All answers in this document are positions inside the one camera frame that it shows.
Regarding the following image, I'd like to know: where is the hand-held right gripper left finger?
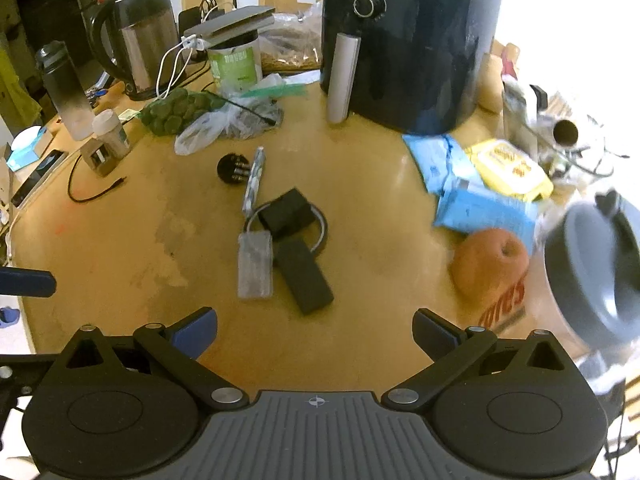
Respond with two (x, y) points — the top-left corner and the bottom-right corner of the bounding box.
(65, 306), (251, 411)

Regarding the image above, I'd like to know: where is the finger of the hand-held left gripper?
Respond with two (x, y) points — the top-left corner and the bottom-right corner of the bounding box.
(0, 352), (63, 413)
(0, 267), (57, 299)

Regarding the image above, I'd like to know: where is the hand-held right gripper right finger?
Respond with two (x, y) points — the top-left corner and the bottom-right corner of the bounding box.
(381, 307), (576, 411)

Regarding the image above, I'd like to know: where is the clear plastic case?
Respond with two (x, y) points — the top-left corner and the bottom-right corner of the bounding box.
(236, 230), (275, 301)

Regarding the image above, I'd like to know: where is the black rectangular block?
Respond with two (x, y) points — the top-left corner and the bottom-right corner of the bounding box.
(274, 239), (335, 317)

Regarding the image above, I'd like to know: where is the thin dark tape ring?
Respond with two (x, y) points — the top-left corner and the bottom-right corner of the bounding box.
(244, 199), (329, 257)

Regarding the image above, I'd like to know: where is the small black box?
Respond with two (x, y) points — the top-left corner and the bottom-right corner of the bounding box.
(257, 187), (313, 237)

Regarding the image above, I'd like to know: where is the translucent pen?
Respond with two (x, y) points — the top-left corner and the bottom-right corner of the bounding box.
(241, 146), (267, 219)

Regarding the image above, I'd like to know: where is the brown apple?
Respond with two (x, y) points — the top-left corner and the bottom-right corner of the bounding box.
(451, 228), (530, 303)

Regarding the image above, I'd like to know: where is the black smartphone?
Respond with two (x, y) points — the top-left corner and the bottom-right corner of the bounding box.
(10, 149), (68, 208)

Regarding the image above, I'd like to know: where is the blue printed packet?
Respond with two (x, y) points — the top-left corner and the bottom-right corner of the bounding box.
(432, 185), (540, 252)

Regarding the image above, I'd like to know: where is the teal tissue box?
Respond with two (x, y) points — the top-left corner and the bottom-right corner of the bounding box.
(5, 126), (53, 171)

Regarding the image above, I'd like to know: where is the small brown box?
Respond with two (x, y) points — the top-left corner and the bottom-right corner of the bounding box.
(80, 137), (120, 177)

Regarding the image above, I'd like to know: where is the clear shaker cup grey lid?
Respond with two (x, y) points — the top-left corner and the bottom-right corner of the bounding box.
(477, 191), (640, 356)

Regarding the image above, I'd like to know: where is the spice jar with white cap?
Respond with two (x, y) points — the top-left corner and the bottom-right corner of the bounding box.
(91, 109), (132, 159)

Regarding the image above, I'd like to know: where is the light blue crumpled packet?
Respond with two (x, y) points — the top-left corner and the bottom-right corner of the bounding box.
(402, 132), (481, 196)

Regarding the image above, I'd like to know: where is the yellow wet wipes packet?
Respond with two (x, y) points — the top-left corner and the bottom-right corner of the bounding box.
(465, 139), (555, 203)

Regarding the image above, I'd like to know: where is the yellow-green cloth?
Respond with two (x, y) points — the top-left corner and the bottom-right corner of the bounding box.
(0, 50), (43, 136)

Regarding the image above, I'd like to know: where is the grey water bottle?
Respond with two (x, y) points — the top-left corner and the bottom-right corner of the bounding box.
(35, 41), (96, 142)

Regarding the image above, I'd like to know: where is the clear plastic bag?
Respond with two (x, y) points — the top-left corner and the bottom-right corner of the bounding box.
(174, 74), (286, 156)

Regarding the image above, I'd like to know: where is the green mesh bag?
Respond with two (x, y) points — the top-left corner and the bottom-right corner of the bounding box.
(137, 87), (226, 137)

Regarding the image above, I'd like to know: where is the silver foil pouch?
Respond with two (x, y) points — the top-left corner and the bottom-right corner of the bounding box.
(501, 77), (538, 142)

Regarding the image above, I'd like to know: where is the metal tube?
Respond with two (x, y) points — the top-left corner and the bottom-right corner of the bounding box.
(530, 110), (581, 147)

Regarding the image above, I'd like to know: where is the steel electric kettle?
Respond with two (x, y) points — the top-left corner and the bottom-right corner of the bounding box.
(89, 0), (181, 102)

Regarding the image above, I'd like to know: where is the green canister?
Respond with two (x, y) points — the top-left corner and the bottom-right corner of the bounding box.
(206, 42), (264, 95)

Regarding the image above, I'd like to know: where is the black air fryer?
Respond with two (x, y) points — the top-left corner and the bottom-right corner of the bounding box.
(320, 0), (505, 136)

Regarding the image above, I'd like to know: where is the clear bag of brown snacks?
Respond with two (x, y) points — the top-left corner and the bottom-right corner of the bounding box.
(260, 2), (323, 73)

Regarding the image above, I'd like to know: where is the grey flat electronic device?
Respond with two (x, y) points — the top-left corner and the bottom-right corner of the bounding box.
(182, 5), (277, 52)

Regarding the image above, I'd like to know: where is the black cable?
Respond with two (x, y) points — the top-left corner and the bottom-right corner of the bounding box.
(67, 152), (127, 204)

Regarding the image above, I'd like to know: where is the white cable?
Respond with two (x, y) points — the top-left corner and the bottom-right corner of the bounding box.
(156, 39), (195, 100)

